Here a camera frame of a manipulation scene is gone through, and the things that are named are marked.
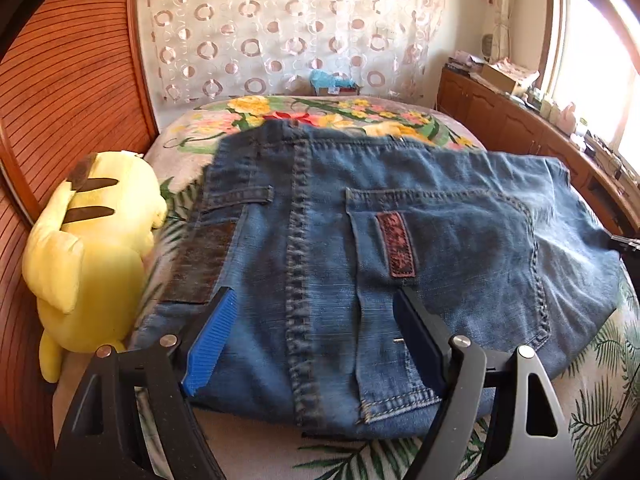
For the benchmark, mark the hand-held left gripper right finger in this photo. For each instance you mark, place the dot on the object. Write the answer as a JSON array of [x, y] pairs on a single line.
[[420, 335]]

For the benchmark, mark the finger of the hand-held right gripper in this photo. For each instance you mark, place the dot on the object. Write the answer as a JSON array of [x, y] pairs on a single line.
[[627, 244]]

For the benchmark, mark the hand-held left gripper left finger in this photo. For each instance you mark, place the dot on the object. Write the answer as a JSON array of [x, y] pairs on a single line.
[[215, 340]]

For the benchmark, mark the blue denim pants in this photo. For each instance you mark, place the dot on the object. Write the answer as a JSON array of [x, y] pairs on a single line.
[[310, 260]]

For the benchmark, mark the pale pink container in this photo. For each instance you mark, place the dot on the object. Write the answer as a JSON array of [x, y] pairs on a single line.
[[566, 116]]

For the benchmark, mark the yellow plush toy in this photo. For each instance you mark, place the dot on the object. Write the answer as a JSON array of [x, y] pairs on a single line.
[[90, 260]]

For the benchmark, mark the leaf printed bed sheet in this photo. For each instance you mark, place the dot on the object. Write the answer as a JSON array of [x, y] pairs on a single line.
[[600, 400]]

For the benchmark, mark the window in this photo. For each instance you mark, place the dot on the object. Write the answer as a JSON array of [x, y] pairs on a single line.
[[590, 60]]

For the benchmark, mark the wooden cabinet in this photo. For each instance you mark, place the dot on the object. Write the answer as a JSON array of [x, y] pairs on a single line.
[[480, 105]]

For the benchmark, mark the cardboard box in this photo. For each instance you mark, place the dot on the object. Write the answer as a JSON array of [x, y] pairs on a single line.
[[505, 77]]

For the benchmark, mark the floral blanket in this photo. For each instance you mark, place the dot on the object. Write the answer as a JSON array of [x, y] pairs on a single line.
[[350, 107]]

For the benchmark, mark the stack of books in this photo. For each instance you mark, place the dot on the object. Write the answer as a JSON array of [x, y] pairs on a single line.
[[465, 62]]

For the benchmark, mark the cream window curtain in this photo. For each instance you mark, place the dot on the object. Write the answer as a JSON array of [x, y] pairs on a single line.
[[505, 10]]

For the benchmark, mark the blue toy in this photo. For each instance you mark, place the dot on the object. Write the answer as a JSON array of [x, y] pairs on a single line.
[[325, 80]]

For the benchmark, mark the wooden louvered wardrobe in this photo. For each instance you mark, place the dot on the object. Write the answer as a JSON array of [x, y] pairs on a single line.
[[65, 60]]

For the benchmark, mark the sheer curtain with circles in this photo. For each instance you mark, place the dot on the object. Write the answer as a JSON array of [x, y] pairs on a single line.
[[280, 25]]

